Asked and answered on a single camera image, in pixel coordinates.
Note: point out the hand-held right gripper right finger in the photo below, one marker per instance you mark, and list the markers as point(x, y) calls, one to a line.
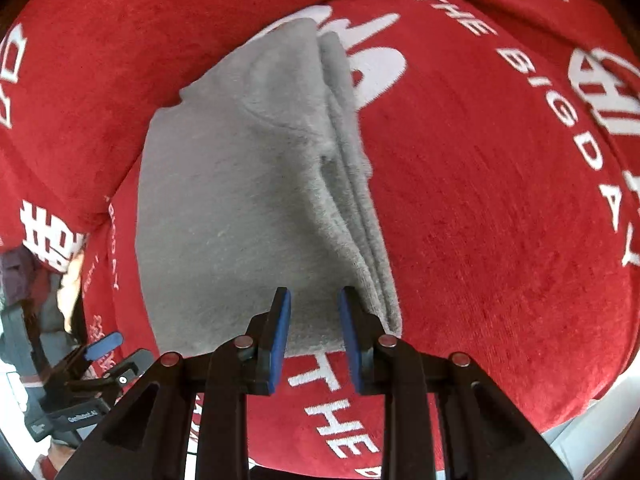
point(350, 345)

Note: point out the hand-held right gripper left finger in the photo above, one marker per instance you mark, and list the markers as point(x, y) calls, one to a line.
point(280, 340)

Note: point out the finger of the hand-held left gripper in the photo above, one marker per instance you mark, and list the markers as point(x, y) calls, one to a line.
point(131, 362)
point(104, 345)

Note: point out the grey knit garment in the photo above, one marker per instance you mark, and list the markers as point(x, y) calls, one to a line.
point(225, 210)

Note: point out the red printed sofa cover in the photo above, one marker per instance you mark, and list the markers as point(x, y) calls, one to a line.
point(475, 185)

